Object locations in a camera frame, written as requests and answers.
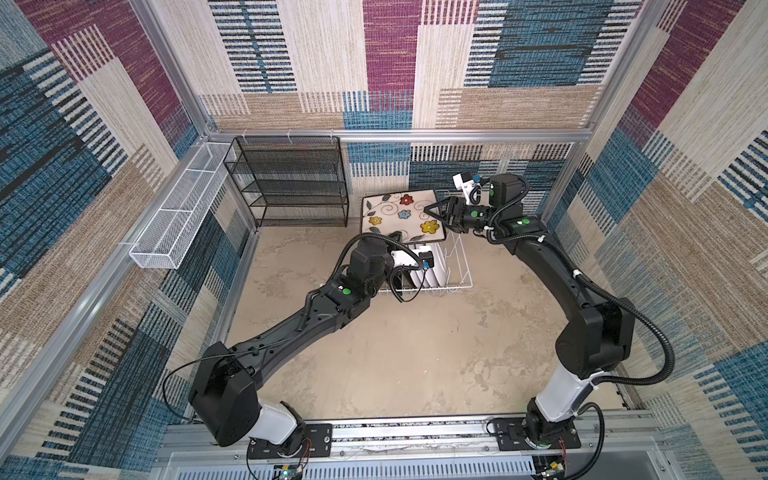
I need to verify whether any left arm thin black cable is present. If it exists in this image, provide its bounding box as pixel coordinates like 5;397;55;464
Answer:
160;353;241;421

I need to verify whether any white wire wall basket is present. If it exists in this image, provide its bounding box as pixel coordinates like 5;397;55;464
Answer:
129;142;229;270

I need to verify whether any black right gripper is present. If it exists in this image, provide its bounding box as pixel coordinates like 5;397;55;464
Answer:
423;196;500;232

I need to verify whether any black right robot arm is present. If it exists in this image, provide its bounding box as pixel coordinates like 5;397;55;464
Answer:
424;173;634;424

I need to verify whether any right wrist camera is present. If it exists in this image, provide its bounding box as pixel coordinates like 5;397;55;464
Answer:
453;172;482;205

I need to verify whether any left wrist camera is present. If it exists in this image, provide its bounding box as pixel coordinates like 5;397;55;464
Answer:
417;249;435;270

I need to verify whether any aluminium front rail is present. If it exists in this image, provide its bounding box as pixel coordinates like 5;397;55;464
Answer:
150;410;685;479

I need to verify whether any white round plate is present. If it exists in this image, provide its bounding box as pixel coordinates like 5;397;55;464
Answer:
431;243;448;287

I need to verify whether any white wire dish rack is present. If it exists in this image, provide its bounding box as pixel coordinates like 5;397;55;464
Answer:
393;232;473;297

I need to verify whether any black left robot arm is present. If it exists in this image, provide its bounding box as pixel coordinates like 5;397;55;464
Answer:
188;232;430;447

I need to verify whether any black mesh shelf rack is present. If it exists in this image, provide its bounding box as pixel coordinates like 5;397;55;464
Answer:
224;136;349;227

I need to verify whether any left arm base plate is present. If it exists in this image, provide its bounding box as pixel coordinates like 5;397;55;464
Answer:
247;423;333;460

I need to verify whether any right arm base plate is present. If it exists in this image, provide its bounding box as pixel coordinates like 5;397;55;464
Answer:
485;416;582;451

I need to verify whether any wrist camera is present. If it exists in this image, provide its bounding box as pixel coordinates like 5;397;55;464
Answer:
453;172;482;205
417;249;435;270

